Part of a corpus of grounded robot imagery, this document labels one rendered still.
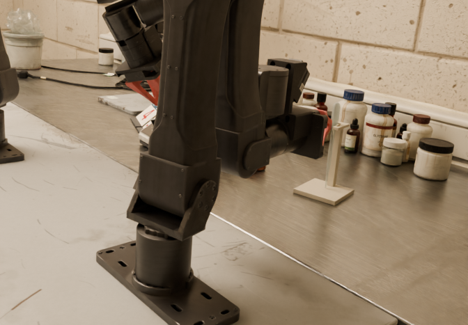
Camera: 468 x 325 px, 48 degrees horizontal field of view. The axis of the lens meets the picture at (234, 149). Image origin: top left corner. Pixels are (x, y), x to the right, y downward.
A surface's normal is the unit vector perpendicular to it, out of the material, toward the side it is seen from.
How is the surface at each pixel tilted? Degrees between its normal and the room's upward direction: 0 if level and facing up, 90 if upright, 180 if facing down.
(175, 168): 87
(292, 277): 0
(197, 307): 0
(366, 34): 90
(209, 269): 0
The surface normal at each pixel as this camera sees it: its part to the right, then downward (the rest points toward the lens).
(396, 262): 0.08, -0.95
